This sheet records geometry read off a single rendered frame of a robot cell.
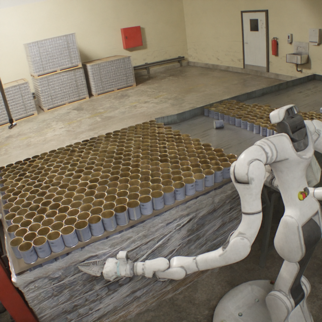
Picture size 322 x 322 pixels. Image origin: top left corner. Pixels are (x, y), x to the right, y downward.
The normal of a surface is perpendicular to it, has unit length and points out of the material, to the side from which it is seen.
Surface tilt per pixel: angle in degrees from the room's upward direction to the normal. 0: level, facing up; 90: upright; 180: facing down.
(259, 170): 71
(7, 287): 90
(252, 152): 23
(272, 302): 90
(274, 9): 90
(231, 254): 78
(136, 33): 90
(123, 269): 60
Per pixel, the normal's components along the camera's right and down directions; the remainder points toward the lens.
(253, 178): 0.33, 0.24
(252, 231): -0.07, 0.25
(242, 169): -0.84, -0.07
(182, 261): -0.36, -0.80
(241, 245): -0.17, 0.04
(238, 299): 0.49, 0.00
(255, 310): -0.11, -0.88
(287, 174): -0.63, 0.52
